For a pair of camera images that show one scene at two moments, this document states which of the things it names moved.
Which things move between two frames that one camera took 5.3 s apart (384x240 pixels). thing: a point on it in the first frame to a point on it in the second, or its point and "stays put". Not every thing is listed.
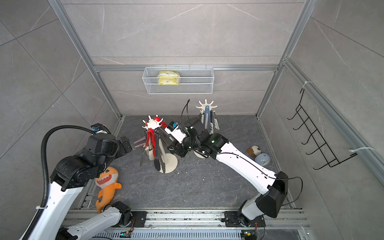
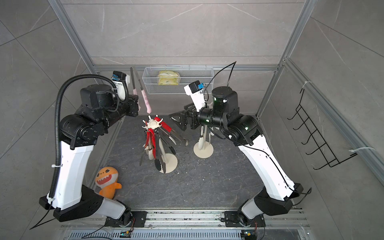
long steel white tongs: x=142 y=156 stays put
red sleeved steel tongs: x=150 y=141 stays put
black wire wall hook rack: x=312 y=131 stays put
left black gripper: x=125 y=142 to x=129 y=106
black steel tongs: x=158 y=163 stays put
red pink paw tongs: x=140 y=142 to x=134 y=76
